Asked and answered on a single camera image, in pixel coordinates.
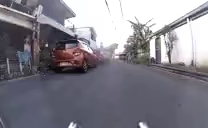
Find orange hatchback car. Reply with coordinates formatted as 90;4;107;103
51;38;100;74

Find pale building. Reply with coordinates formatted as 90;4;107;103
73;26;98;51

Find grey asphalt road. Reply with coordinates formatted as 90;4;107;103
0;59;208;128

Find tall leafy plants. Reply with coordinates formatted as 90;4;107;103
123;16;156;65

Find person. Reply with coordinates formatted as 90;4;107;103
38;41;52;76

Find robot's own part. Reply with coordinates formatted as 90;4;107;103
137;121;150;128
67;120;79;128

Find thin small tree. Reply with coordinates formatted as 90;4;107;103
163;29;180;65

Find wooden pole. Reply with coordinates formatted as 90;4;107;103
31;4;43;68

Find blue cloth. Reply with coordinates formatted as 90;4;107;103
15;49;33;71

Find dark kerb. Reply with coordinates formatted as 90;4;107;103
148;63;208;84

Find grey building with awning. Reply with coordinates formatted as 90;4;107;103
0;0;77;81

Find low metal railing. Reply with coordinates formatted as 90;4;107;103
0;56;36;81

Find overhead wires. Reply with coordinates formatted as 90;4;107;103
103;0;126;34

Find long white wall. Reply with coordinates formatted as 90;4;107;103
148;0;208;68

